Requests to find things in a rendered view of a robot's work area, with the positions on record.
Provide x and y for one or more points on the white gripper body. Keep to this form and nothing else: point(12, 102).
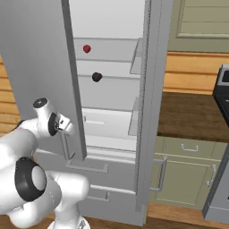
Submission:
point(68, 125)

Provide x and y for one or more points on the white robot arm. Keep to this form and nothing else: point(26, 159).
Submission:
point(18, 155)

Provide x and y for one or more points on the white fridge crisper drawer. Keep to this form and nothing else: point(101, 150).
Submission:
point(110, 123)

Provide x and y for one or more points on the clear fridge door bin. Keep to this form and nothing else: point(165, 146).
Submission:
point(134, 117)
point(136, 59)

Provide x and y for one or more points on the wide grey fridge door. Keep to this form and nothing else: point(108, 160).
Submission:
point(38, 59)

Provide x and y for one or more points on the red strawberry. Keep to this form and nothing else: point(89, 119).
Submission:
point(86, 48)

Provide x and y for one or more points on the narrow grey fridge door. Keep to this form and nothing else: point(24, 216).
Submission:
point(153, 89)

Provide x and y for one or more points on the grey fridge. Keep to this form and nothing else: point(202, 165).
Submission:
point(107, 27)

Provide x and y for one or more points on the dark purple fruit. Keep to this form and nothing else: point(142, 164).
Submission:
point(97, 77)

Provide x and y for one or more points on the grey freezer drawer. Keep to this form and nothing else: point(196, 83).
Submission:
point(122, 205)
point(119, 176)

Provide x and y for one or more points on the olive green drawer front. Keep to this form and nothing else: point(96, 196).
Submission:
point(188, 147)

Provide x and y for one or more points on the black and grey stove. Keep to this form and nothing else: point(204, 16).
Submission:
point(219, 179)

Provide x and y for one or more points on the olive green wall cupboard door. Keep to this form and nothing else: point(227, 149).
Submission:
point(199, 25)

